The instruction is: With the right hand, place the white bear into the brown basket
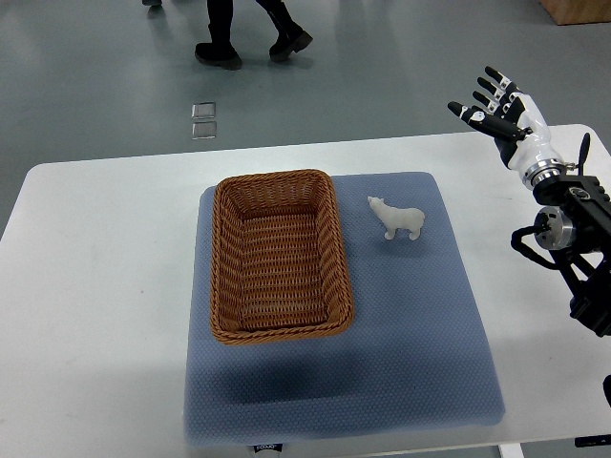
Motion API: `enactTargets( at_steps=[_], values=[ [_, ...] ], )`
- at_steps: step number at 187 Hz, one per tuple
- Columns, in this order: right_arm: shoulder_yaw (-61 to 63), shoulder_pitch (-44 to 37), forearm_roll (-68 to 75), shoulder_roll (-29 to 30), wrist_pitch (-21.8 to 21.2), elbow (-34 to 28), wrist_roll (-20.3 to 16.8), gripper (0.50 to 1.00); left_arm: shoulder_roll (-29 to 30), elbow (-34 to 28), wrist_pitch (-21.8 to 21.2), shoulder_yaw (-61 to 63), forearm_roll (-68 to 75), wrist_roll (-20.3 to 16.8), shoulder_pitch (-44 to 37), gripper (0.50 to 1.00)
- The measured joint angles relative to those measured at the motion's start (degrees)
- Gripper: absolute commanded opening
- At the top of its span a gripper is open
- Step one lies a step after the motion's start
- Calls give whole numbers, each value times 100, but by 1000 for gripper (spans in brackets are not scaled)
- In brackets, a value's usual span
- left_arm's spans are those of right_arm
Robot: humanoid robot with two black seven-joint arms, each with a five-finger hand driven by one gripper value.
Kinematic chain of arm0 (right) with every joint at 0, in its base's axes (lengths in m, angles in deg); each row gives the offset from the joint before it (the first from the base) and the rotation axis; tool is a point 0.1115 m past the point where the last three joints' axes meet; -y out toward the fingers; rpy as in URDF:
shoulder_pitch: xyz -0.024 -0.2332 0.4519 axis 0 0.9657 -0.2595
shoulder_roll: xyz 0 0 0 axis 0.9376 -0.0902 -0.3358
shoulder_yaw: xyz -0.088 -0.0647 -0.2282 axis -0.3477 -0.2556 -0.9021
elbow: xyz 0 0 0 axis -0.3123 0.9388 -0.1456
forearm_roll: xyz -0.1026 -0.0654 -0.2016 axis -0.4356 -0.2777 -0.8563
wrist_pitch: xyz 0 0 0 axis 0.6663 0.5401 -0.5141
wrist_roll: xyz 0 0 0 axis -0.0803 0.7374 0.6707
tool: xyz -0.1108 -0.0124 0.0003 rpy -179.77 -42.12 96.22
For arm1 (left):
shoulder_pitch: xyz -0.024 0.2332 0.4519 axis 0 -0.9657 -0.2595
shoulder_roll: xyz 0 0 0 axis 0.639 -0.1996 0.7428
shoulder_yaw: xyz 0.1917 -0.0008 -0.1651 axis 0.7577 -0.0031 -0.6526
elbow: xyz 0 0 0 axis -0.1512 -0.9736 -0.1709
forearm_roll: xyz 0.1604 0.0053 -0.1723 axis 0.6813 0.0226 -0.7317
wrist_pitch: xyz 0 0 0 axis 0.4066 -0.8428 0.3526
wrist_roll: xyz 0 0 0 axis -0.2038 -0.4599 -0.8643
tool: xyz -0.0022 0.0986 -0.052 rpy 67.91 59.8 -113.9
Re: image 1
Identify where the person in black boots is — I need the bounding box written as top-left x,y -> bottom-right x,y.
194,0 -> 314,72

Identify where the white bear figurine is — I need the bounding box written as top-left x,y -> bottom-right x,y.
368,197 -> 426,240

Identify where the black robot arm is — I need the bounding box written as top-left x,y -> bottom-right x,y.
511,134 -> 610,337

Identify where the brown wicker basket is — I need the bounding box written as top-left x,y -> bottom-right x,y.
209,169 -> 354,345

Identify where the wooden box corner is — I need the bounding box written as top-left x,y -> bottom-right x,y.
539,0 -> 610,26

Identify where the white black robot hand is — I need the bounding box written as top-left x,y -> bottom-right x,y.
448,67 -> 566,190

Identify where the lower metal floor plate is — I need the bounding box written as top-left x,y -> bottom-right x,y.
192,121 -> 217,139

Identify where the blue textured mat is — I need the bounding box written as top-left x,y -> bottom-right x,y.
183,172 -> 505,448

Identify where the metal floor plate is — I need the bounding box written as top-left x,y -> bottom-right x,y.
191,102 -> 216,119
192,121 -> 217,139

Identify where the upper metal floor plate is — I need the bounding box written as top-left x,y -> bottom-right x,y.
191,102 -> 216,119

